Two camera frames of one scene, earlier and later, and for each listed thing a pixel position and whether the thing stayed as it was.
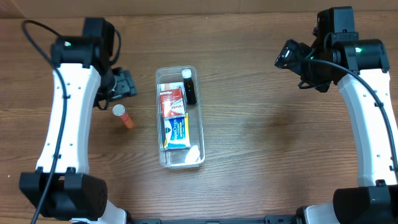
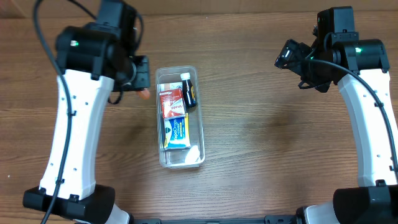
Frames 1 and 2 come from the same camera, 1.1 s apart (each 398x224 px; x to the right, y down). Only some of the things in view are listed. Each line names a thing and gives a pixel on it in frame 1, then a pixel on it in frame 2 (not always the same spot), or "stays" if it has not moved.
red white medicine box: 172,102 stays
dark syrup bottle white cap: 189,87 stays
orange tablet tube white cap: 119,110 → 143,94
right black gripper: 286,58 stays
